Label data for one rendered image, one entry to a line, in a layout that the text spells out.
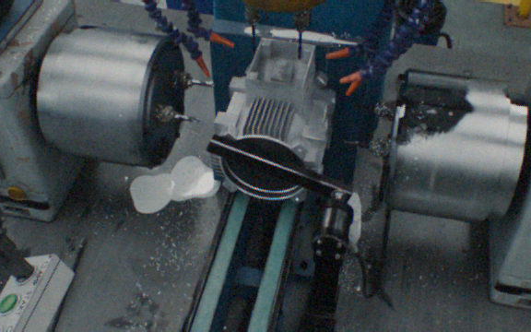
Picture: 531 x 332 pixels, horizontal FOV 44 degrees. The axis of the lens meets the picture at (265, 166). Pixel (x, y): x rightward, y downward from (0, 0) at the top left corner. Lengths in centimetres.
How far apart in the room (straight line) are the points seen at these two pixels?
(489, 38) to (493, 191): 230
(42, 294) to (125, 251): 38
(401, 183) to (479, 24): 240
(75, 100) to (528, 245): 80
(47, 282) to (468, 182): 65
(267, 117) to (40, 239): 55
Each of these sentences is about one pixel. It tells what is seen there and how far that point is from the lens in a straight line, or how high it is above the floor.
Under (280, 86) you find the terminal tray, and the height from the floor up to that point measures 114.
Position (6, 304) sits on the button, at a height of 107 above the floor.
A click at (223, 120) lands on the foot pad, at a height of 108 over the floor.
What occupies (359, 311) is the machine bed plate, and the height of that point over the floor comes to 80.
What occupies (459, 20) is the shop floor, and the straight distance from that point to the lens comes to 343.
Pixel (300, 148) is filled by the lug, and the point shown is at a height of 108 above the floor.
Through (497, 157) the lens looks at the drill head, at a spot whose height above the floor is 112.
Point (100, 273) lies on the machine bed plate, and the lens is 131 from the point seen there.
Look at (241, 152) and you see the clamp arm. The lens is 108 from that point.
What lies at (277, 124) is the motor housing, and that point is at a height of 111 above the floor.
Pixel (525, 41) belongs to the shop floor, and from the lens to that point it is 339.
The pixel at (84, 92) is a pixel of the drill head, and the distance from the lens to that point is 116.
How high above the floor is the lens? 185
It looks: 47 degrees down
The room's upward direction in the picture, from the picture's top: straight up
